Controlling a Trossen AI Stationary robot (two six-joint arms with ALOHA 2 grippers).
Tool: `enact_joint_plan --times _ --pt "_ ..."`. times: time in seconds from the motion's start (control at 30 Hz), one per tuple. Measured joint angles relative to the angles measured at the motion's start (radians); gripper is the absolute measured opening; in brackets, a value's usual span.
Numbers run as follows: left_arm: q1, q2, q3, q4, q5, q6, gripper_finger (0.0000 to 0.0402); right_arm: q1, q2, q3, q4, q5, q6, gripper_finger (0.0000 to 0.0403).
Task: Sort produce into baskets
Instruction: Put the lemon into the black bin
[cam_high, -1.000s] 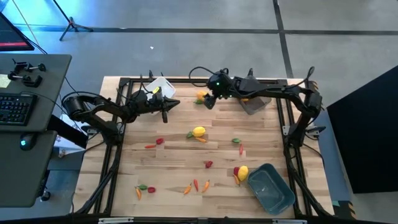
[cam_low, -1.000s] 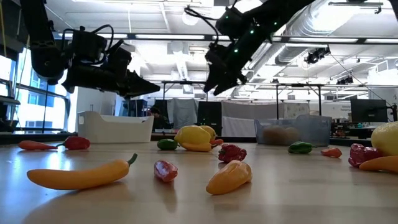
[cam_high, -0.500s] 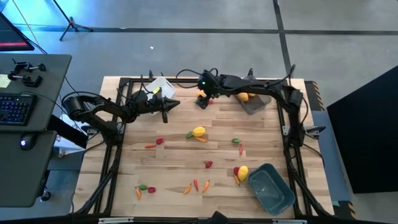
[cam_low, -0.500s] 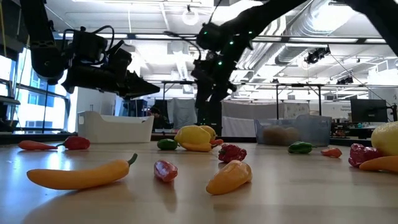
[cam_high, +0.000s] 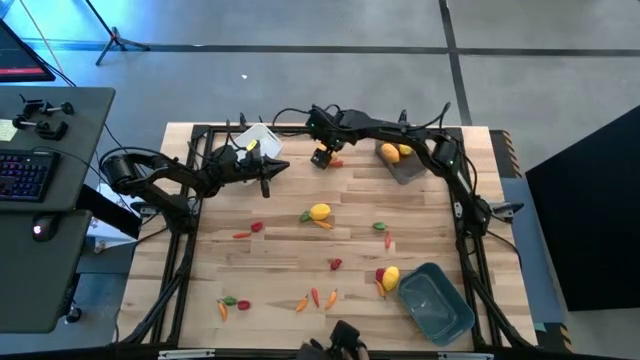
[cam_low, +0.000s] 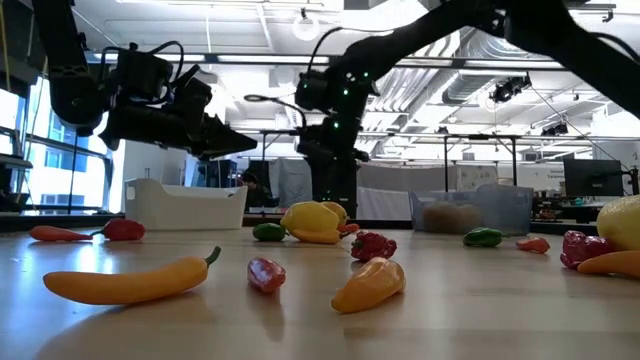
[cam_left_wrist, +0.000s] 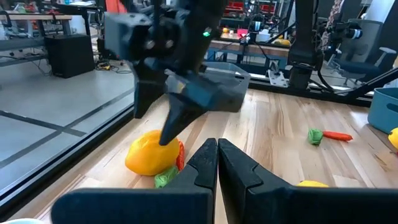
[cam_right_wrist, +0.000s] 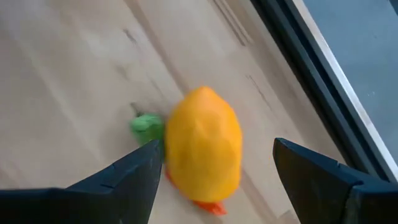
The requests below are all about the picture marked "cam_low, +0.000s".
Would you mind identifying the black cabinet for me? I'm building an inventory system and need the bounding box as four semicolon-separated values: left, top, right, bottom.
195;158;239;189

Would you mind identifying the small green toy pepper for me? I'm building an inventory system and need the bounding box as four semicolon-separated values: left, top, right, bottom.
462;227;507;249
251;222;290;243

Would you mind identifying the long orange toy chili pepper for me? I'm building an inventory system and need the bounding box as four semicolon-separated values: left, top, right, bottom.
42;245;222;306

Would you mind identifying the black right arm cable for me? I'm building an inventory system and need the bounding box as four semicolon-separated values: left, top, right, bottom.
243;93;309;130

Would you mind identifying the person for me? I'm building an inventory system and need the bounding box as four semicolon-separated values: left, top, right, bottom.
241;170;279;209

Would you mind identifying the white ring light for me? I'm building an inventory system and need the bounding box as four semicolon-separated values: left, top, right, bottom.
292;14;321;42

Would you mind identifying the grey fabric curtain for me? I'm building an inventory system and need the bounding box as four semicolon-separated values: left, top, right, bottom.
268;158;314;209

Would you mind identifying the black metal table frame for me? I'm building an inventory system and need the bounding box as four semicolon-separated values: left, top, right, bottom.
357;132;521;194
234;128;301;164

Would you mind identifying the dark grey desk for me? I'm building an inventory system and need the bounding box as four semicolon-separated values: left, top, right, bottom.
0;153;34;170

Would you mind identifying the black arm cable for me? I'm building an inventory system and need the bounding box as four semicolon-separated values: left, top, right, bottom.
99;40;186;81
243;93;309;130

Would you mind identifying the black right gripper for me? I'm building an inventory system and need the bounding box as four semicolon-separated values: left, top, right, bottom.
297;119;371;211

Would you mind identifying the small red toy pepper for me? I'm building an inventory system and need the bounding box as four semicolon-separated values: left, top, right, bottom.
559;229;614;270
349;230;398;263
89;218;147;242

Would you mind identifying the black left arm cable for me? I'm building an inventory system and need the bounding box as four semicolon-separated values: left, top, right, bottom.
99;40;186;81

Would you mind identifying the black ceiling camera cluster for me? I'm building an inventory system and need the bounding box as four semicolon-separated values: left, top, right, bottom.
487;74;534;105

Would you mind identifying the black tripod stand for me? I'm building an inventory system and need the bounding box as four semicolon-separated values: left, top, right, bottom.
66;133;81;216

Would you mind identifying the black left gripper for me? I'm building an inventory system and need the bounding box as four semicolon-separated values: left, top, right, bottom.
99;74;259;157

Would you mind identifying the black background monitor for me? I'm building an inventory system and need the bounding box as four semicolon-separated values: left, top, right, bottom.
563;158;625;198

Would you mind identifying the silver ventilation duct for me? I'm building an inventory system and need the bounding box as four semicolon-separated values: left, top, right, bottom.
442;27;531;106

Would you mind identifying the white fabric partition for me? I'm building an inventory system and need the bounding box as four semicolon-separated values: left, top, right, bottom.
356;163;499;221

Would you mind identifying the long ceiling light strip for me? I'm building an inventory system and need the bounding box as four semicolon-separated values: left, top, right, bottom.
84;52;566;71

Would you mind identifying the white plastic basket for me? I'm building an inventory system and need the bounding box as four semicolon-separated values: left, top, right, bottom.
123;178;249;232

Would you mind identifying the clear grey plastic basket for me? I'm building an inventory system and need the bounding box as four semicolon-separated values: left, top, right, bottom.
408;183;535;237

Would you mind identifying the cluttered background work desk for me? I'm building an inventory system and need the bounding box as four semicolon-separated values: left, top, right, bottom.
530;195;640;226

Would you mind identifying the large bright window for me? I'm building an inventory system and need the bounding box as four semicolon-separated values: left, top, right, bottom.
0;74;124;216

